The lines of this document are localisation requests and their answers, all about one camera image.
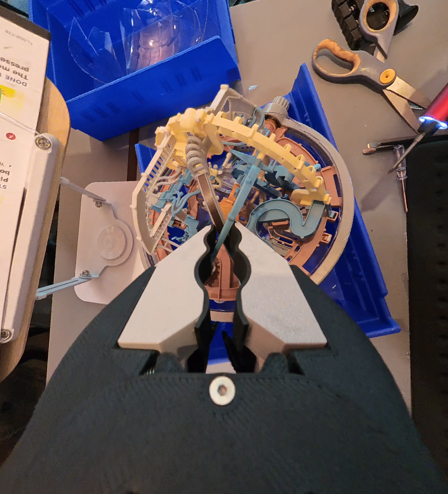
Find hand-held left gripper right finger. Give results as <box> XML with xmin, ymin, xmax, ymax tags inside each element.
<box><xmin>223</xmin><ymin>224</ymin><xmax>328</xmax><ymax>373</ymax></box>

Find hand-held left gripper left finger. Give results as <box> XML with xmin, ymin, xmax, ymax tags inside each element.
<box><xmin>118</xmin><ymin>225</ymin><xmax>219</xmax><ymax>373</ymax></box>

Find blue plastic bin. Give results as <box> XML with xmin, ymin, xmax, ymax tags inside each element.
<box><xmin>135</xmin><ymin>64</ymin><xmax>401</xmax><ymax>363</ymax></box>
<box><xmin>29</xmin><ymin>0</ymin><xmax>242</xmax><ymax>141</ymax></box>

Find clear ball maze puzzle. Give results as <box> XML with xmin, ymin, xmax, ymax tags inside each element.
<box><xmin>131</xmin><ymin>84</ymin><xmax>355</xmax><ymax>323</ymax></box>

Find white document stand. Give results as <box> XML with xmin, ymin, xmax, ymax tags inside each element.
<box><xmin>0</xmin><ymin>133</ymin><xmax>149</xmax><ymax>344</ymax></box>

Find black wrist rest pad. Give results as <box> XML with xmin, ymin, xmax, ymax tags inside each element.
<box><xmin>405</xmin><ymin>135</ymin><xmax>448</xmax><ymax>471</ymax></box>

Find black tweezers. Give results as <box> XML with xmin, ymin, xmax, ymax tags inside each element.
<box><xmin>363</xmin><ymin>137</ymin><xmax>415</xmax><ymax>155</ymax></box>

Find instruction sheet board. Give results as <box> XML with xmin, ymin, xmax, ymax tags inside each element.
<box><xmin>0</xmin><ymin>0</ymin><xmax>71</xmax><ymax>467</ymax></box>

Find steel scissors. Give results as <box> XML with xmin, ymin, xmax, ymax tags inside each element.
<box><xmin>312</xmin><ymin>39</ymin><xmax>433</xmax><ymax>132</ymax></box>

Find clear plastic dome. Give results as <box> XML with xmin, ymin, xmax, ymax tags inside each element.
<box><xmin>68</xmin><ymin>0</ymin><xmax>209</xmax><ymax>87</ymax></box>

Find clear handled screwdriver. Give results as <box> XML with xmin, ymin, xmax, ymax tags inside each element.
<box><xmin>392</xmin><ymin>145</ymin><xmax>410</xmax><ymax>213</ymax></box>

